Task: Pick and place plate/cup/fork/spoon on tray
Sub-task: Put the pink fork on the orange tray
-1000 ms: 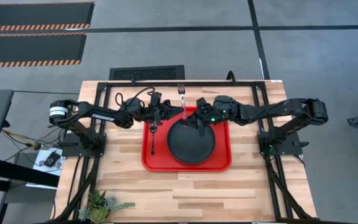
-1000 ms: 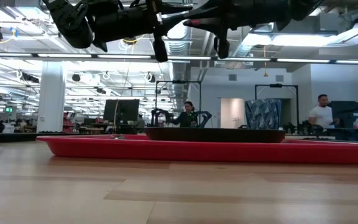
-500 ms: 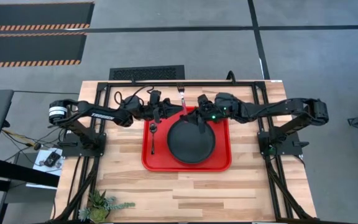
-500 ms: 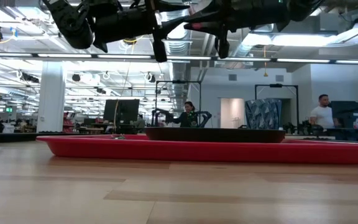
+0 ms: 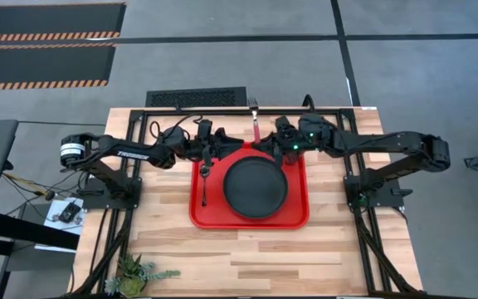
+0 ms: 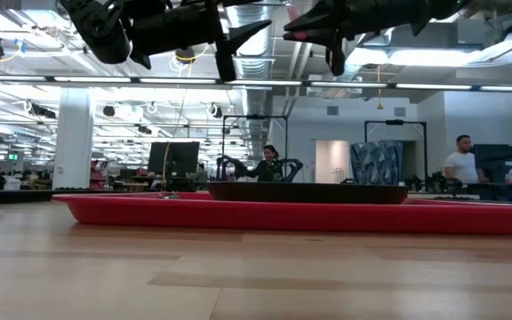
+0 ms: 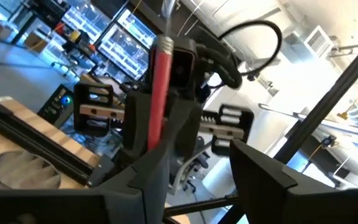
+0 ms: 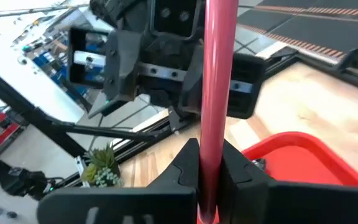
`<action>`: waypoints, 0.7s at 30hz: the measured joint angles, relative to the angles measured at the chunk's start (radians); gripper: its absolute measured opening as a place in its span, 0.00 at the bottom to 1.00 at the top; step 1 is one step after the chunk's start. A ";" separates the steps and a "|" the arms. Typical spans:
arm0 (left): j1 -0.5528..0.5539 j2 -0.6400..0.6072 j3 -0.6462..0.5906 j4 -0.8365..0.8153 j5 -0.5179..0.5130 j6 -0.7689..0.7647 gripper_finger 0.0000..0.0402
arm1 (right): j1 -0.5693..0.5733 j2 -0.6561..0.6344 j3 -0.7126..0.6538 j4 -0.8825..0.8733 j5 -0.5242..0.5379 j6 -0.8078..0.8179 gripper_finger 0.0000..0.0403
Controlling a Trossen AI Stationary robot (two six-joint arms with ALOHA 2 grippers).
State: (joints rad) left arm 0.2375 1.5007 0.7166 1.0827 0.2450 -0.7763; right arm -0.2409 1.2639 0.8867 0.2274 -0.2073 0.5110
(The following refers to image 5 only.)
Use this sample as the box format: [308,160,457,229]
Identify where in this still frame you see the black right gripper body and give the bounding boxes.
[275,115,306,167]

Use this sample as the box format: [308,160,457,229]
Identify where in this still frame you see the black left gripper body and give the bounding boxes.
[187,119,228,167]

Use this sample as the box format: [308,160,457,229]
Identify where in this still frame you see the red-handled metal fork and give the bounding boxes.
[247,96,262,145]

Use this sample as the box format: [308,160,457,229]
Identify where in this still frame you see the black round plate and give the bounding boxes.
[222,155,289,220]

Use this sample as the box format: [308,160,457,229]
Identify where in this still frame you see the red plastic tray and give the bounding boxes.
[188,141,310,231]

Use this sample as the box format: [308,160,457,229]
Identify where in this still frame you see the black floor vent grate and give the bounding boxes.
[145,86,247,108]

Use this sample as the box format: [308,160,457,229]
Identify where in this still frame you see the black handheld controller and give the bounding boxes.
[58,201,83,223]

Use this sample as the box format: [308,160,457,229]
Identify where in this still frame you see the artificial succulent plant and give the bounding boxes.
[104,252,182,299]

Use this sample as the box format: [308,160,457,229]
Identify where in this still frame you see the white paper sheet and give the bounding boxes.
[34,197,85,253]

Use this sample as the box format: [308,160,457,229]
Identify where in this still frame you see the black mat with hazard stripes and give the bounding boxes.
[0,42,117,91]
[0,2,127,43]

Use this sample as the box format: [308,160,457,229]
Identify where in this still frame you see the black desk base beam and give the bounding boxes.
[0,210,80,251]

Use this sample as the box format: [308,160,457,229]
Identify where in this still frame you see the black cable loop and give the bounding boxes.
[302,94,317,114]

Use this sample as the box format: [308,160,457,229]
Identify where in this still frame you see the yellow cable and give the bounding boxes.
[2,171,43,195]

